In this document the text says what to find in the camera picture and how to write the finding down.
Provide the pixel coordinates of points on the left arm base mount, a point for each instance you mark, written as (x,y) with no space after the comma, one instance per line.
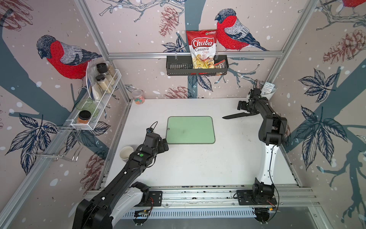
(151,198)

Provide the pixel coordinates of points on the wire wall rack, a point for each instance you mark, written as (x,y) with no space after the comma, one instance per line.
(66,145)

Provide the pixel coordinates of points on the packet in utensil cup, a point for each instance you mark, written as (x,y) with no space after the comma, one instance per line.
(268,87)

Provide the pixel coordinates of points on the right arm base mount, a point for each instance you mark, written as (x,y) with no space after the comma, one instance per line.
(247,198)

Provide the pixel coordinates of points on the clear candy jar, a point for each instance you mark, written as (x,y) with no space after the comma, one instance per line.
(138,96)

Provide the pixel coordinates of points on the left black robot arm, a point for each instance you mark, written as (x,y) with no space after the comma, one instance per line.
(105,209)

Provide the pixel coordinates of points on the small dark snack packet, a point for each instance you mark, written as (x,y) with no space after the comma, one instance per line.
(221,65)

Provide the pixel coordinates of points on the red cassava chips bag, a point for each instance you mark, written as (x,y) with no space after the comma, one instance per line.
(202,46)

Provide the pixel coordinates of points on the black kitchen knife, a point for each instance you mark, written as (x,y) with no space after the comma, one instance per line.
(238,115)

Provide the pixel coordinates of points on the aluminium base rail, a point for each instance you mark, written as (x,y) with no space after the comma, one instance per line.
(188,197)

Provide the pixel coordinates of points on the green cutting board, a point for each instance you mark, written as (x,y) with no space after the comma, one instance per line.
(190,130)

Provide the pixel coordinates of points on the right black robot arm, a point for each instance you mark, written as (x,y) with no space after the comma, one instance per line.
(272,134)

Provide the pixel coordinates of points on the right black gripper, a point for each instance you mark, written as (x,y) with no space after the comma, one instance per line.
(242,106)

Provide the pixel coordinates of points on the clear acrylic wall shelf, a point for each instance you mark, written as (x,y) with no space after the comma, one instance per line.
(96,93)

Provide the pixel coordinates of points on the white utensil cup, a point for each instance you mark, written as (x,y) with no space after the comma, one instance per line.
(269,96)

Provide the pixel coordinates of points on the short orange spice jar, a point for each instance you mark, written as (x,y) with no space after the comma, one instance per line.
(83,117)

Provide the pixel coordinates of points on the white paper cup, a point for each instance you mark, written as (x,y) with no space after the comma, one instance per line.
(125,153)

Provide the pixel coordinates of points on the green glass bowl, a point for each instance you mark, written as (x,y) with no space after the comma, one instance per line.
(89,105)

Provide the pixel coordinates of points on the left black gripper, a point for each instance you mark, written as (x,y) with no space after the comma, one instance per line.
(162,148)

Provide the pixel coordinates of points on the black wire wall basket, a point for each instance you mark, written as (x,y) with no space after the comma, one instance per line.
(186,65)

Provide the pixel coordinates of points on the black lid spice jar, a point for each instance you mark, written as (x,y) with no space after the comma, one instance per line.
(103,83)
(102,68)

